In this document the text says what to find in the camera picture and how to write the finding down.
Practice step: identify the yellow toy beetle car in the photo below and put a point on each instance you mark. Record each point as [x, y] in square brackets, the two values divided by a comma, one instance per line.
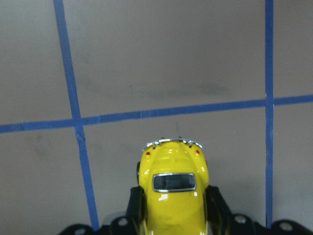
[174, 176]

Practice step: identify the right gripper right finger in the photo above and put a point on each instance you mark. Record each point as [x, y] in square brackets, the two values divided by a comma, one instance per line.
[223, 222]

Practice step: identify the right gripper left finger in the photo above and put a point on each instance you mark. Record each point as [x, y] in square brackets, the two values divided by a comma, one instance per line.
[129, 224]

